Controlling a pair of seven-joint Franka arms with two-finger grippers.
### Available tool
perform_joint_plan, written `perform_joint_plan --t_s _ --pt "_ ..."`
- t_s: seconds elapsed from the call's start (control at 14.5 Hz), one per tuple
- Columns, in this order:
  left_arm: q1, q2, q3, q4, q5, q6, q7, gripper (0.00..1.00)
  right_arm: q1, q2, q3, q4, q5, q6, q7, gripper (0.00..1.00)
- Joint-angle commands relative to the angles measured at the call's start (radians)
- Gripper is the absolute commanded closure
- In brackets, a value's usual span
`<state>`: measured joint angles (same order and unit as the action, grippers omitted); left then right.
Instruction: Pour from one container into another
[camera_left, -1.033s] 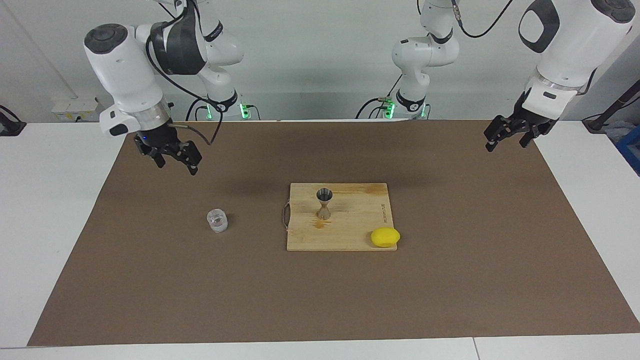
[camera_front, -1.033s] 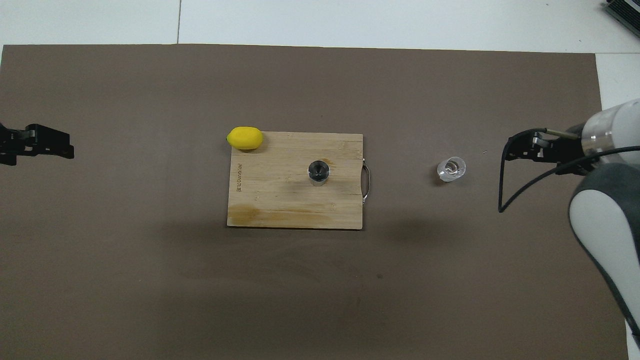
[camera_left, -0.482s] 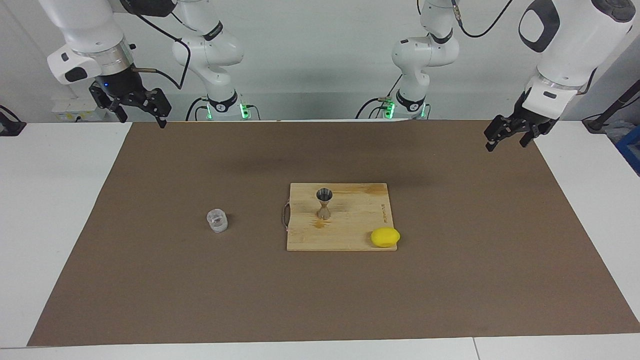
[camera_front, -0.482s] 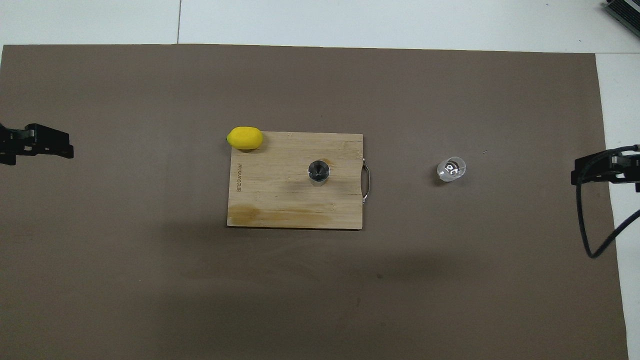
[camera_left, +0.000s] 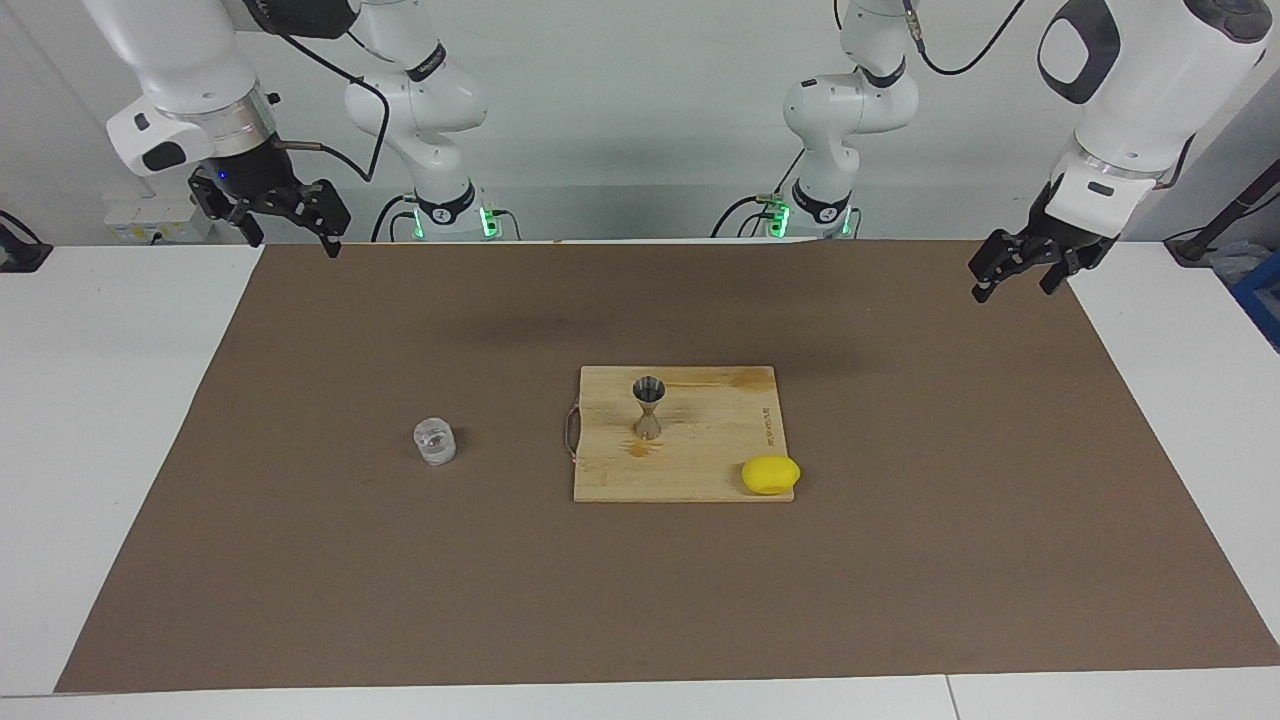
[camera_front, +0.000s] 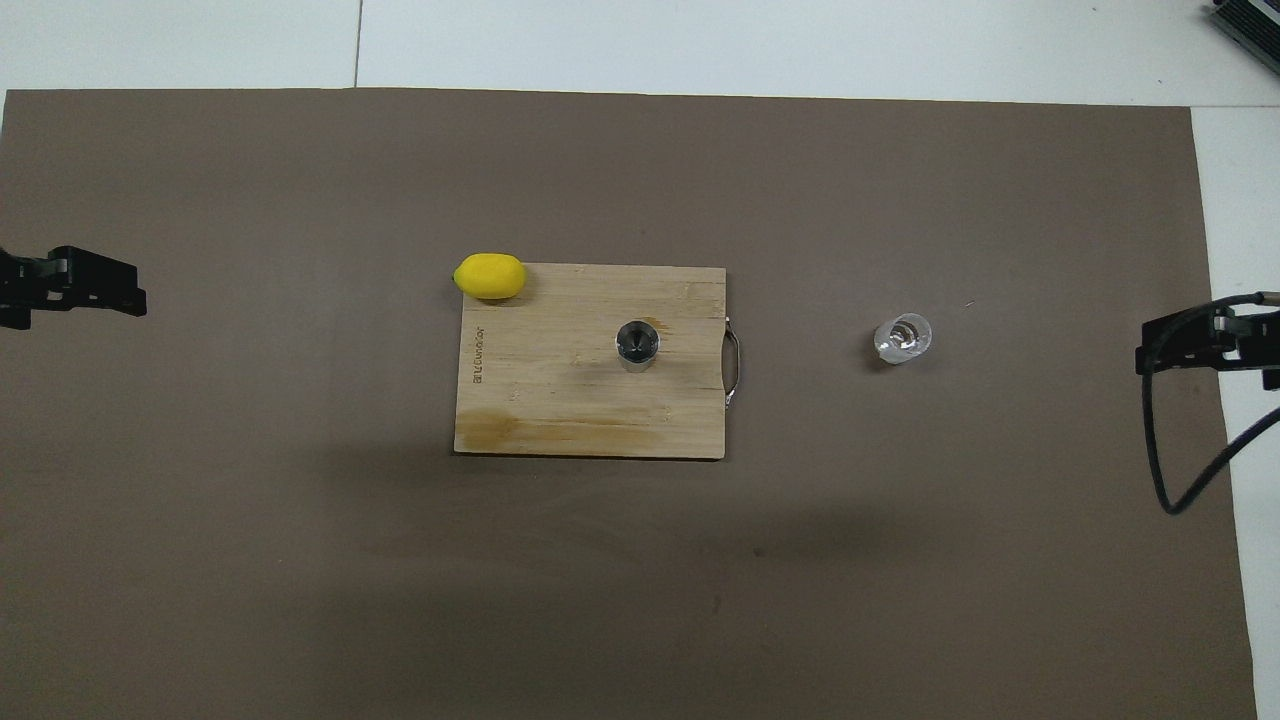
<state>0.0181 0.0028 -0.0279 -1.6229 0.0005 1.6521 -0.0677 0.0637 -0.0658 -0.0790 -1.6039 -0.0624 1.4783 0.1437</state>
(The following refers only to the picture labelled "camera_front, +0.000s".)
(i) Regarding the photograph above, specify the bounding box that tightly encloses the grey ribbed device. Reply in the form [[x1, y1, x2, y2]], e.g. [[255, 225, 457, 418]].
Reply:
[[1205, 0, 1280, 76]]

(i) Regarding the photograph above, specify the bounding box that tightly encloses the clear glass cup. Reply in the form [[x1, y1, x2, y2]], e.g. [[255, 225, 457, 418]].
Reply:
[[873, 312, 933, 366]]

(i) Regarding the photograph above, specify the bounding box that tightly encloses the wooden cutting board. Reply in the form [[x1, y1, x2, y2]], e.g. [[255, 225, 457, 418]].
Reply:
[[453, 263, 743, 461]]

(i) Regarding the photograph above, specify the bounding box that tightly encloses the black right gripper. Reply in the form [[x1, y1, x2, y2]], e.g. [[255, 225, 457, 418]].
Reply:
[[1135, 305, 1280, 391]]

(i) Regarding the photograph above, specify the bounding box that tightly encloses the dark-based glass cup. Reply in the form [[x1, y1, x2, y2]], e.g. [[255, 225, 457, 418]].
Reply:
[[614, 318, 663, 374]]

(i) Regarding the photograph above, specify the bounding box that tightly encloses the brown table mat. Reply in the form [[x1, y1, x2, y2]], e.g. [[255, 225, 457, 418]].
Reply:
[[0, 88, 1259, 720]]

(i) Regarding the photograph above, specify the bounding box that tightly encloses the yellow lemon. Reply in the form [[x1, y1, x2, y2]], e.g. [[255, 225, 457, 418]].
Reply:
[[453, 253, 528, 302]]

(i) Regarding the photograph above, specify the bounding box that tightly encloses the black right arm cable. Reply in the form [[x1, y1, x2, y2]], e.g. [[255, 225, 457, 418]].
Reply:
[[1140, 290, 1280, 517]]

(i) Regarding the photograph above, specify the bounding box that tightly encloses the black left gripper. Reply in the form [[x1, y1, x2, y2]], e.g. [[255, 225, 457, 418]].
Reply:
[[0, 245, 148, 331]]

